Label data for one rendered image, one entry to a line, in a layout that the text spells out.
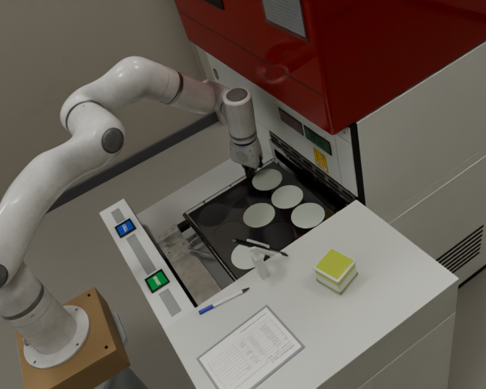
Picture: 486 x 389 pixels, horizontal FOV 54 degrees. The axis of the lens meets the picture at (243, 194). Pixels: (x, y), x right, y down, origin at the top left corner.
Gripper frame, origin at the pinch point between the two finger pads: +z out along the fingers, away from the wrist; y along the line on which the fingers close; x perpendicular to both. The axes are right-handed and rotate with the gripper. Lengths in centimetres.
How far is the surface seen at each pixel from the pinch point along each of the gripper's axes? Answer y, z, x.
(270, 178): 7.4, 1.2, 0.5
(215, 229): 1.3, 2.0, -24.4
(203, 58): -108, 54, 117
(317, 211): 28.0, -1.7, -7.8
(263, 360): 37, -10, -58
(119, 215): -30.2, 0.7, -33.6
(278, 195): 13.7, 0.3, -5.5
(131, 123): -143, 83, 72
